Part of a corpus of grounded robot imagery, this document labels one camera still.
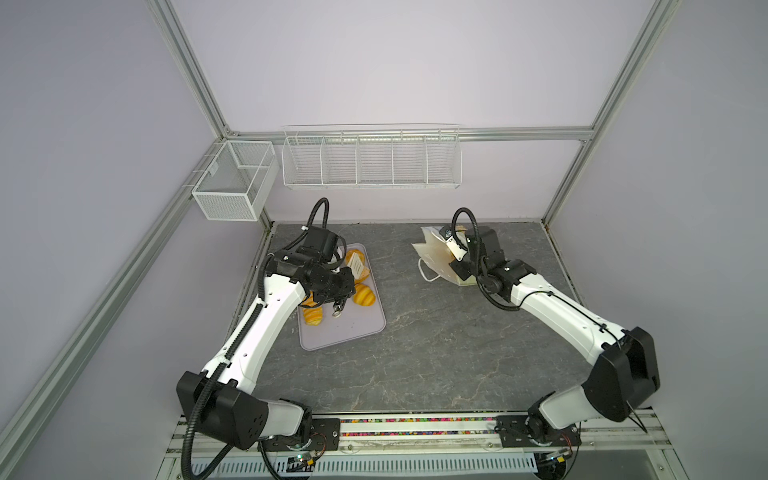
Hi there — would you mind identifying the yellow striped fake bread roll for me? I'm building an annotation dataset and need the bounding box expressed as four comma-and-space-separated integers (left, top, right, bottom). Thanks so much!
300, 294, 319, 309

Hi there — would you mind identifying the printed paper gift bag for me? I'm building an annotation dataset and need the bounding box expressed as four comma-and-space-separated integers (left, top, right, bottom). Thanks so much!
412, 226, 476, 287

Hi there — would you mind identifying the sesame fake bread roll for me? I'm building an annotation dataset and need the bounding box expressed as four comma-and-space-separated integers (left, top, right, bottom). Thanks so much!
353, 266, 370, 283

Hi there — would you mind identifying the lavender plastic tray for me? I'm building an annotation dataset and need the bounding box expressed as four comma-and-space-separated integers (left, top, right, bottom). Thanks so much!
298, 243, 386, 351

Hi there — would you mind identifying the long ridged fake bread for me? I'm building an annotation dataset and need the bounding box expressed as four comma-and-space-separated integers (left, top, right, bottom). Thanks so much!
352, 283, 377, 307

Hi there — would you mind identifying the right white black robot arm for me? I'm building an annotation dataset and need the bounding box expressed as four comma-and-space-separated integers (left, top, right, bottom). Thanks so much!
441, 227, 661, 442

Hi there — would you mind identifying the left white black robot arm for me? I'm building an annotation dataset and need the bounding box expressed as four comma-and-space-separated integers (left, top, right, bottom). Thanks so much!
176, 227, 355, 450

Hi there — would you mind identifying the small white mesh basket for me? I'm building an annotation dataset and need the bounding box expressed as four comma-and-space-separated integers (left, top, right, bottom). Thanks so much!
192, 140, 279, 222

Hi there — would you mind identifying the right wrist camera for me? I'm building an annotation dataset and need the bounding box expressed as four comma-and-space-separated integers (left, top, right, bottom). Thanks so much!
439, 225, 468, 261

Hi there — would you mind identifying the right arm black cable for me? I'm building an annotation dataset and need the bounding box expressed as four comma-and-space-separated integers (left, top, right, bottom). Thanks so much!
451, 206, 523, 313

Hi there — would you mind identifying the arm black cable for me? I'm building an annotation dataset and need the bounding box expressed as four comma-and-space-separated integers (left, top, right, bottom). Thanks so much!
451, 206, 523, 313
179, 197, 349, 480

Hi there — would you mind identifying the long white wire basket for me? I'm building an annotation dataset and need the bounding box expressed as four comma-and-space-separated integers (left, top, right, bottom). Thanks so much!
282, 123, 463, 189

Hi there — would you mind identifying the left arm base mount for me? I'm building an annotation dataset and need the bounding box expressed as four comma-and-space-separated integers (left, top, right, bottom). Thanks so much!
264, 417, 341, 452

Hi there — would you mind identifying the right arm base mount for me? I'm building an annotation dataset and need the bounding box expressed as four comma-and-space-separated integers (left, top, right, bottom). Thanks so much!
494, 414, 582, 448

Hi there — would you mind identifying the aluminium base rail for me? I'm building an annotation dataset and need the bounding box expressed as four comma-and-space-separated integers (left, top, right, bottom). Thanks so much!
161, 410, 673, 463

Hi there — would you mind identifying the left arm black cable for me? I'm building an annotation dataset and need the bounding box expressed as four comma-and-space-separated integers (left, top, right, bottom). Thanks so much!
179, 197, 349, 480

